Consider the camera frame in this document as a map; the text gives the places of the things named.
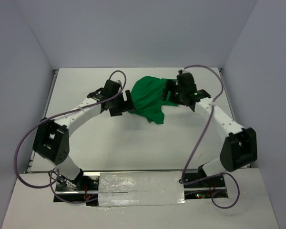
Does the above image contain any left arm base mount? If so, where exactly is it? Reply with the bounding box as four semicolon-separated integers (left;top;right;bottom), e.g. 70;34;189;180
53;175;99;207

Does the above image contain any green t shirt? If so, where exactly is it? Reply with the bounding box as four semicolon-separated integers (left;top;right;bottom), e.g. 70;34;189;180
130;76;178;125

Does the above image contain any silver tape patch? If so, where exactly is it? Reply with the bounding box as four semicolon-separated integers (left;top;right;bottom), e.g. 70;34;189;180
98;171;185;207

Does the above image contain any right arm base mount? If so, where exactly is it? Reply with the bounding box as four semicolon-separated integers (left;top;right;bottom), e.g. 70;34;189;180
178;170;228;200

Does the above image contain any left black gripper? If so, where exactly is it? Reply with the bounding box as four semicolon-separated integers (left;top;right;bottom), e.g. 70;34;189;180
109;90;136;117

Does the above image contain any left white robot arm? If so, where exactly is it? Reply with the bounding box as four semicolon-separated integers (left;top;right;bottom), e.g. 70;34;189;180
32;80;134;190

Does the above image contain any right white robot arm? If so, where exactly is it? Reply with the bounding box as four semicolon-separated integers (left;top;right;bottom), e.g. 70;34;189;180
162;72;257;187

